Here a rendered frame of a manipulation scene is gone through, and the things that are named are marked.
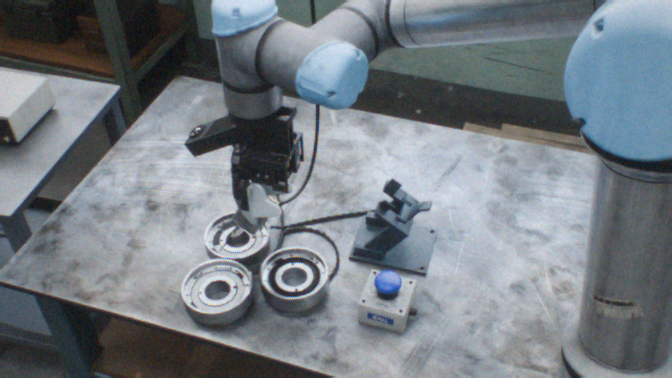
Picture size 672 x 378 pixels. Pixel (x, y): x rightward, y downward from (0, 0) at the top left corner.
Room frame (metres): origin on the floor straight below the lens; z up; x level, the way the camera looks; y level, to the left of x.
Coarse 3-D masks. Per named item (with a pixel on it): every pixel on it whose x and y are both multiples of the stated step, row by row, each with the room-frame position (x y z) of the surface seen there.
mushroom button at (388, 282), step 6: (378, 276) 0.70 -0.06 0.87; (384, 276) 0.70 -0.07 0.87; (390, 276) 0.70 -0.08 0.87; (396, 276) 0.70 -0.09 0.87; (378, 282) 0.69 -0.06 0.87; (384, 282) 0.69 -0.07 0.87; (390, 282) 0.69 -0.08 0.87; (396, 282) 0.69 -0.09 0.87; (378, 288) 0.68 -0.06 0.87; (384, 288) 0.68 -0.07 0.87; (390, 288) 0.68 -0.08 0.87; (396, 288) 0.68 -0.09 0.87
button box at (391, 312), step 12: (372, 276) 0.72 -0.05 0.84; (372, 288) 0.70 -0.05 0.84; (408, 288) 0.70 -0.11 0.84; (360, 300) 0.68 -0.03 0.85; (372, 300) 0.68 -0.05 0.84; (384, 300) 0.68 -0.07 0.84; (396, 300) 0.68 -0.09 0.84; (408, 300) 0.68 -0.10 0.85; (360, 312) 0.67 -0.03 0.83; (372, 312) 0.66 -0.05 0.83; (384, 312) 0.66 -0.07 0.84; (396, 312) 0.65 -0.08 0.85; (408, 312) 0.67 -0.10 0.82; (372, 324) 0.66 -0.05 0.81; (384, 324) 0.66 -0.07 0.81; (396, 324) 0.65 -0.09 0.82
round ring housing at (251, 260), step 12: (228, 216) 0.87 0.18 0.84; (216, 228) 0.85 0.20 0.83; (264, 228) 0.84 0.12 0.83; (204, 240) 0.81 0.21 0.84; (240, 240) 0.84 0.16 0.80; (252, 240) 0.82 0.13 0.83; (264, 240) 0.82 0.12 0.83; (240, 252) 0.80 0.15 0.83; (252, 252) 0.78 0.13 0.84; (264, 252) 0.80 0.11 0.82; (252, 264) 0.78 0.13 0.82
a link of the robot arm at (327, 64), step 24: (288, 24) 0.74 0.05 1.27; (336, 24) 0.74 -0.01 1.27; (360, 24) 0.75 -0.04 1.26; (264, 48) 0.72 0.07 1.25; (288, 48) 0.70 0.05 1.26; (312, 48) 0.69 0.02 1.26; (336, 48) 0.69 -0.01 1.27; (360, 48) 0.73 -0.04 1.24; (264, 72) 0.71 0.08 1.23; (288, 72) 0.69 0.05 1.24; (312, 72) 0.67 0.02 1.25; (336, 72) 0.66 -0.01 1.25; (360, 72) 0.69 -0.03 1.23; (312, 96) 0.67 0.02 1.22; (336, 96) 0.66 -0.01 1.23
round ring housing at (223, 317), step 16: (192, 272) 0.75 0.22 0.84; (208, 272) 0.76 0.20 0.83; (240, 272) 0.75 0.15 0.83; (208, 288) 0.73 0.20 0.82; (224, 288) 0.74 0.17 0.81; (192, 304) 0.70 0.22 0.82; (208, 304) 0.69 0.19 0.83; (224, 304) 0.69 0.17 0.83; (240, 304) 0.68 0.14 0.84; (208, 320) 0.67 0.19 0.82; (224, 320) 0.67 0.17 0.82
